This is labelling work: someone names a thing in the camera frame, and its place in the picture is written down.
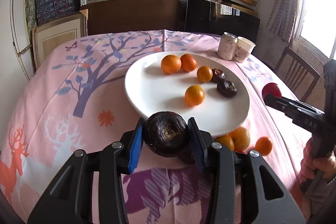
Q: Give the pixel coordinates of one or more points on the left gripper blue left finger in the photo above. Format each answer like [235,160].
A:
[135,146]

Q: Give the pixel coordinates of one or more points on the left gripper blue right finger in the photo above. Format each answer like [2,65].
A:
[198,145]

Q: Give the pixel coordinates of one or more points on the large dark chestnut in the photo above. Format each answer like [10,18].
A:
[166,133]

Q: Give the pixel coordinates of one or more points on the yellow round fruit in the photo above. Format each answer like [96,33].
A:
[241,139]

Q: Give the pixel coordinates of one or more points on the red plum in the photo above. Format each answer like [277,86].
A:
[272,89]

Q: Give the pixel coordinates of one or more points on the right hand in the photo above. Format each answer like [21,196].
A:
[309,165]

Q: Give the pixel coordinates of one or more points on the small orange behind finger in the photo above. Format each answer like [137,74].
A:
[226,141]

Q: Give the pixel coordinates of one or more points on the wooden chair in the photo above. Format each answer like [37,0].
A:
[298,71]

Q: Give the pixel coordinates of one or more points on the orange on plate front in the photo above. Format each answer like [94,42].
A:
[194,95]

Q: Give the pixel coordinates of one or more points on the white oval plate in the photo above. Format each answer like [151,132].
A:
[150,90]

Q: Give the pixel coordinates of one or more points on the large orange in pile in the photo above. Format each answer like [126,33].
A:
[264,145]

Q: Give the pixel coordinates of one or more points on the dark chestnut near plate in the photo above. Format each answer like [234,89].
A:
[227,89]

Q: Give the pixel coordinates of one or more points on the dark chestnut plate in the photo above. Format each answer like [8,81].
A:
[218,76]
[227,89]

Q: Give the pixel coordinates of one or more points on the small orange on plate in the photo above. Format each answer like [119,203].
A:
[204,74]

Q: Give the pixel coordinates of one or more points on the dark chestnut far plate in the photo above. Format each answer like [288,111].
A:
[218,76]

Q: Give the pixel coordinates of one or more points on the larger orange on plate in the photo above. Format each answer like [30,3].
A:
[188,63]

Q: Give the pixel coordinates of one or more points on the orange on plate far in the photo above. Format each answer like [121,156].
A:
[171,64]

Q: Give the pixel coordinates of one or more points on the white drink can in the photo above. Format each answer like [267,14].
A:
[227,46]

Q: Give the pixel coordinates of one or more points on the white paper cup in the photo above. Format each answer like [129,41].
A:
[243,49]

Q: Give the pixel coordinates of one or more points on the patterned curtain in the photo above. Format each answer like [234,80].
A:
[283,18]

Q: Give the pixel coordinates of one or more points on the dark wooden cabinet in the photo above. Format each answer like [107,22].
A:
[118,16]

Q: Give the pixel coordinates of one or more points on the black glossy panel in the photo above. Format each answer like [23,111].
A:
[205,17]

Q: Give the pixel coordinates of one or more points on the framed picture leaning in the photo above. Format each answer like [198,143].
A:
[54,33]

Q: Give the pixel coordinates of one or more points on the stacked blue fabric boxes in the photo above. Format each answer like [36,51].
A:
[55,3]

